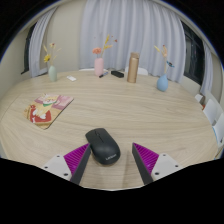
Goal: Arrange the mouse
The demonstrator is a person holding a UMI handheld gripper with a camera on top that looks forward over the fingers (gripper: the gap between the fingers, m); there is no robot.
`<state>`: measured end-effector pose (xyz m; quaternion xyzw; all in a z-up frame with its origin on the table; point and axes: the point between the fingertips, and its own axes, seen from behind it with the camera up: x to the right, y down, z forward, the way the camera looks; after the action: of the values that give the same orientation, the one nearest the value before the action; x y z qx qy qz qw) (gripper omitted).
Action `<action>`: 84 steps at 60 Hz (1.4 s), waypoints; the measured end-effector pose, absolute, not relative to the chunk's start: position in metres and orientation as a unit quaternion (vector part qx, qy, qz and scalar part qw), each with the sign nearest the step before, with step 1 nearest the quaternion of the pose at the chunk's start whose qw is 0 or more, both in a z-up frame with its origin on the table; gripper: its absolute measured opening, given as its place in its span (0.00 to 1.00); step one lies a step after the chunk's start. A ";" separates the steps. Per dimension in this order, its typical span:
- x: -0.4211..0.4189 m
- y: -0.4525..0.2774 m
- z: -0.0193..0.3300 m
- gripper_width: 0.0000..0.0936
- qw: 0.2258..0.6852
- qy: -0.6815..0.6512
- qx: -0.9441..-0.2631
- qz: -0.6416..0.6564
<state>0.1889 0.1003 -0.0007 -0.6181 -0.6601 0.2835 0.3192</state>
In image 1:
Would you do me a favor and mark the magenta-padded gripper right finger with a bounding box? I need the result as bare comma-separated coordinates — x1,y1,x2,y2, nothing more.
131,143,184,185

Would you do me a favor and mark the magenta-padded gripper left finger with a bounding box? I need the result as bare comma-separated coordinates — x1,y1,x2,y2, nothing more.
41,143,92,185

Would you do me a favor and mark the black computer mouse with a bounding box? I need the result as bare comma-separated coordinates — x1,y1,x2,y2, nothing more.
84,127,121,166

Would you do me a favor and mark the cartoon print mouse pad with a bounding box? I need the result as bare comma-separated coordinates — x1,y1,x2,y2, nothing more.
23,93,74,130

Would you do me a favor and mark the blue vase with dried flowers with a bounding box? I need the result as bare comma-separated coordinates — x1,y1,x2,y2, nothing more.
153,44,175,93

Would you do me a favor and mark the green vase with yellow flowers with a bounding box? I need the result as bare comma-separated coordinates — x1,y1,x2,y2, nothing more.
42,42,63,83

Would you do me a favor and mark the small black case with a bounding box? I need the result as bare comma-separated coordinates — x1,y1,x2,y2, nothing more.
110,70,125,79

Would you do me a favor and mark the tan drink bottle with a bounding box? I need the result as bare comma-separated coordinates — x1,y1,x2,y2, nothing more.
126,52,141,84

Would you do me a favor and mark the pink vase with orange flowers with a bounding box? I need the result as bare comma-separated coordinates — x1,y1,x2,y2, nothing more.
92,34,118,78

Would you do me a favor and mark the narrow white curtain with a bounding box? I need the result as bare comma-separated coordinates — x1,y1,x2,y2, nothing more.
28,8,58,78
199,41,214,96

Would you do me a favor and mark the dark window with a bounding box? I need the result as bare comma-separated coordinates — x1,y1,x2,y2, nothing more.
179,21,204,86
21,23,37,75

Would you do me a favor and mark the wide white curtain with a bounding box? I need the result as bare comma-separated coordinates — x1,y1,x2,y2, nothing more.
78,0,187,84

